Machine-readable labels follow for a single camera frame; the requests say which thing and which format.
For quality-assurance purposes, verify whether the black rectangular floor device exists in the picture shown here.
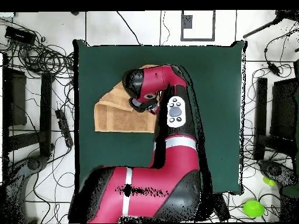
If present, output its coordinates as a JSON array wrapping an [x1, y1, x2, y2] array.
[[213, 192, 231, 222]]

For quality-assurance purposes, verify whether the grey square floor frame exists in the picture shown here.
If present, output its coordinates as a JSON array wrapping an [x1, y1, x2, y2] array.
[[180, 10, 216, 42]]

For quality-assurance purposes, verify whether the black power adapter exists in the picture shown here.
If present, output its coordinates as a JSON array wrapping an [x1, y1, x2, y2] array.
[[266, 61, 281, 77]]

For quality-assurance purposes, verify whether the black tripod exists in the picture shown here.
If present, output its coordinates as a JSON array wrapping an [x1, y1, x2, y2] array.
[[242, 9, 299, 39]]

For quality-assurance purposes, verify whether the black cable tangle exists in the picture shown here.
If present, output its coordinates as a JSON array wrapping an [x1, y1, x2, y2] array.
[[0, 18, 75, 80]]

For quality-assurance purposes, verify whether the dark green table cloth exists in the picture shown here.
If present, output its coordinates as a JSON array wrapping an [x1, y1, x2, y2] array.
[[73, 38, 248, 196]]

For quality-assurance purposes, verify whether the bright green ball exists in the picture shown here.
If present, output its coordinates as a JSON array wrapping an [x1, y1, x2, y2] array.
[[242, 198, 265, 218]]

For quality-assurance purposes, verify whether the orange-tan terry towel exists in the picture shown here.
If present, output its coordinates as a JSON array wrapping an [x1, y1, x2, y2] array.
[[93, 64, 157, 134]]

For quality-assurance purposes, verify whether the black electronics box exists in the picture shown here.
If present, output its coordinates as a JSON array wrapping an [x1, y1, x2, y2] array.
[[5, 25, 37, 46]]

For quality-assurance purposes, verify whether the small green object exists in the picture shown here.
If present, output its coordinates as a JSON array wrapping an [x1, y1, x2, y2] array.
[[262, 176, 277, 187]]

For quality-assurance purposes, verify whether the black metal frame stand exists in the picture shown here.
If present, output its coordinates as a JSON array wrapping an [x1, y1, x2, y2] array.
[[1, 52, 55, 164], [253, 77, 299, 162]]

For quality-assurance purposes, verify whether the black floor cable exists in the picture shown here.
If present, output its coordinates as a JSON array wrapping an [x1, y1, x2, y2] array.
[[116, 10, 142, 46]]

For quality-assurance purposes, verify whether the black power strip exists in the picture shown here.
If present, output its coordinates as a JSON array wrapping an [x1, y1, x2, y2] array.
[[55, 108, 74, 148]]

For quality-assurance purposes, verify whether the dark tripod base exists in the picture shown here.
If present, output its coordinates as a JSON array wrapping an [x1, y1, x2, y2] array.
[[258, 159, 296, 187], [0, 155, 48, 223]]

